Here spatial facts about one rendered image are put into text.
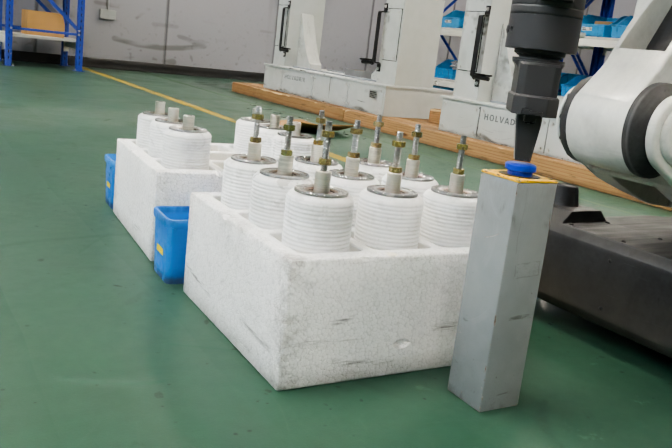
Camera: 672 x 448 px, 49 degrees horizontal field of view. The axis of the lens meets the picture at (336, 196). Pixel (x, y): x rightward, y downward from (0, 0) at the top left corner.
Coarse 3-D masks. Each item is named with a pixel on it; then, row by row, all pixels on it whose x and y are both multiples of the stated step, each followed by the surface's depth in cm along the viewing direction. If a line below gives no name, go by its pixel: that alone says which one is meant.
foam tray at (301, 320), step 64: (192, 192) 125; (192, 256) 124; (256, 256) 102; (320, 256) 96; (384, 256) 100; (448, 256) 105; (256, 320) 102; (320, 320) 97; (384, 320) 102; (448, 320) 108; (320, 384) 100
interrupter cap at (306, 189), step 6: (300, 186) 102; (306, 186) 103; (312, 186) 103; (330, 186) 105; (300, 192) 99; (306, 192) 98; (312, 192) 99; (330, 192) 102; (336, 192) 102; (342, 192) 102; (330, 198) 98; (336, 198) 99
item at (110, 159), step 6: (108, 156) 182; (114, 156) 186; (108, 162) 180; (114, 162) 176; (108, 168) 182; (114, 168) 177; (108, 174) 182; (114, 174) 178; (108, 180) 182; (114, 180) 178; (108, 186) 182; (114, 186) 178; (108, 192) 182; (108, 198) 183; (108, 204) 183
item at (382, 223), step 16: (368, 192) 106; (368, 208) 104; (384, 208) 103; (400, 208) 103; (416, 208) 105; (368, 224) 105; (384, 224) 104; (400, 224) 104; (416, 224) 105; (368, 240) 105; (384, 240) 104; (400, 240) 104; (416, 240) 106
